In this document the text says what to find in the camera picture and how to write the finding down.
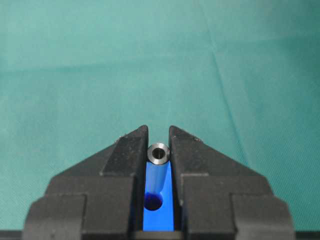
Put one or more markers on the green cloth mat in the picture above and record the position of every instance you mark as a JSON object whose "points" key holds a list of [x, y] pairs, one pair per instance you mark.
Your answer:
{"points": [[241, 75]]}

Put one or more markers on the blue plastic gear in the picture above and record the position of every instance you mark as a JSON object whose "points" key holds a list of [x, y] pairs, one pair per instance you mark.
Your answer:
{"points": [[158, 213]]}

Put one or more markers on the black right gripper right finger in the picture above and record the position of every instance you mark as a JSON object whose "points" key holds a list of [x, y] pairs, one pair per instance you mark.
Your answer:
{"points": [[218, 198]]}

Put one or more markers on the silver metal shaft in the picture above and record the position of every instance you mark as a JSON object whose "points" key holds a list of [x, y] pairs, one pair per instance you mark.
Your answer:
{"points": [[158, 156]]}

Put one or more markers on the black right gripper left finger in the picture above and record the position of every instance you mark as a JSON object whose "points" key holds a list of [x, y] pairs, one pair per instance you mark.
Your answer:
{"points": [[100, 198]]}

